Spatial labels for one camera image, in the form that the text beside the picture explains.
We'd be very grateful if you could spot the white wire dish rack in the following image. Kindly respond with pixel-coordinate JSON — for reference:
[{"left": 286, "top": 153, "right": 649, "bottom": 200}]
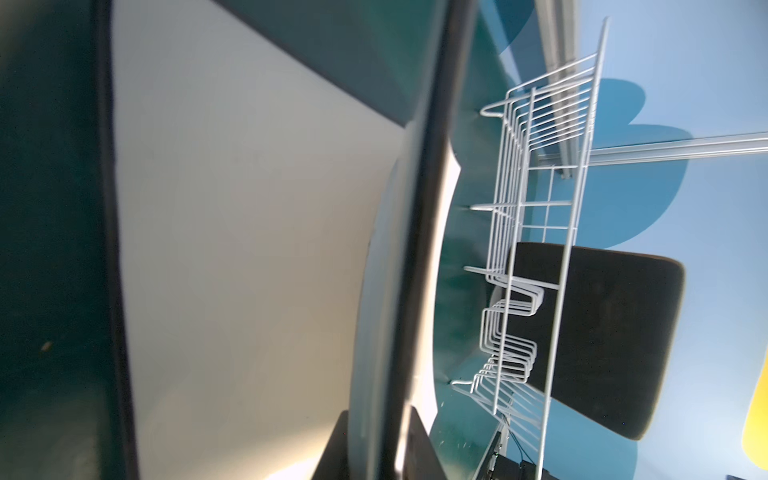
[{"left": 450, "top": 20, "right": 611, "bottom": 479}]

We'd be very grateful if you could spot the black square plate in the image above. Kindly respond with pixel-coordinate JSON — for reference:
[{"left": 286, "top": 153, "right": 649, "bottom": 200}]
[{"left": 503, "top": 241, "right": 686, "bottom": 441}]

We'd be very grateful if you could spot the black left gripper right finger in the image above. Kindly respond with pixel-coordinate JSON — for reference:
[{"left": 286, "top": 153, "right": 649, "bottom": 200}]
[{"left": 395, "top": 404, "right": 447, "bottom": 480}]

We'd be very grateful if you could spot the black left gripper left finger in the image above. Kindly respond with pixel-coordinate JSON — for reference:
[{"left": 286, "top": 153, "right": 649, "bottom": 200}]
[{"left": 311, "top": 410, "right": 350, "bottom": 480}]

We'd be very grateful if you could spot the cream square plate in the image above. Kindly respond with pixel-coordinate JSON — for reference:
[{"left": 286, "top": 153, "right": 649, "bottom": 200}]
[
  {"left": 347, "top": 1, "right": 478, "bottom": 479},
  {"left": 112, "top": 1, "right": 404, "bottom": 479}
]

